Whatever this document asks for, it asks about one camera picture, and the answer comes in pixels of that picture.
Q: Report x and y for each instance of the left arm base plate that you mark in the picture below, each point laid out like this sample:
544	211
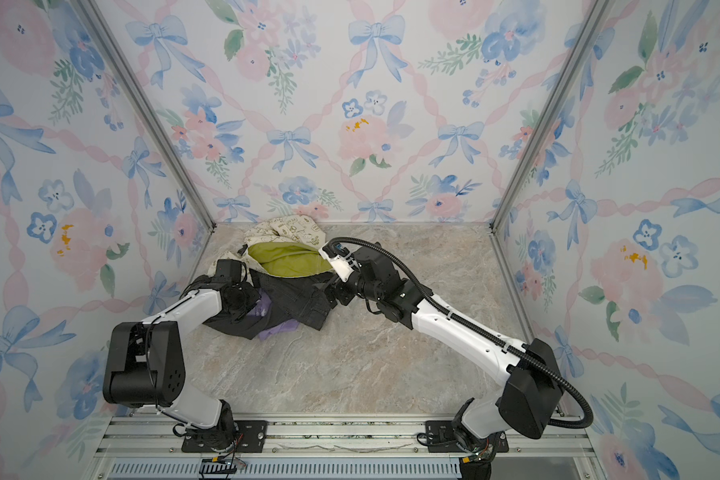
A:
246	436

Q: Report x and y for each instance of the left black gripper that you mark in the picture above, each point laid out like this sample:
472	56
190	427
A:
254	294

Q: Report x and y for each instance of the purple cloth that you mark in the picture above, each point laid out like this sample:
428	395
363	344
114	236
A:
266	319

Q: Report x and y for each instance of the dark grey cloth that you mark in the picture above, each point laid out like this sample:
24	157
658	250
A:
299	297

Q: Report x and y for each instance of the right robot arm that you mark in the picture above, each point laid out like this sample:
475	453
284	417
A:
529	392

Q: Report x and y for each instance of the aluminium corner post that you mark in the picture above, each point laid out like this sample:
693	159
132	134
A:
93	19
583	42

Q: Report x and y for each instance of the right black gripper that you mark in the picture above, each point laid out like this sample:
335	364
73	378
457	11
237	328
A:
339	290

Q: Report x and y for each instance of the right aluminium corner post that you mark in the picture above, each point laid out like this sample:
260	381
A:
583	42

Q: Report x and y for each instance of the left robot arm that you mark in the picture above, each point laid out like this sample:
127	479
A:
146	363

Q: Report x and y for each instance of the green cloth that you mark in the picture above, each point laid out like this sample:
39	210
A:
289	259

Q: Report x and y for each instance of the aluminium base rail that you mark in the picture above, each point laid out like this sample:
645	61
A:
339	446

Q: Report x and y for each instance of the left aluminium corner post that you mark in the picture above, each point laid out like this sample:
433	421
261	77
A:
93	19

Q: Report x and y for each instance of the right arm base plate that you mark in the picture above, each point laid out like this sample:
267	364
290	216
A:
440	436

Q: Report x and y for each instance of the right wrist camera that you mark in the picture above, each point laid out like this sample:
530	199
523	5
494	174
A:
343	267

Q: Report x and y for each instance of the cream printed cloth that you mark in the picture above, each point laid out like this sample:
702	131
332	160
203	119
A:
293	228

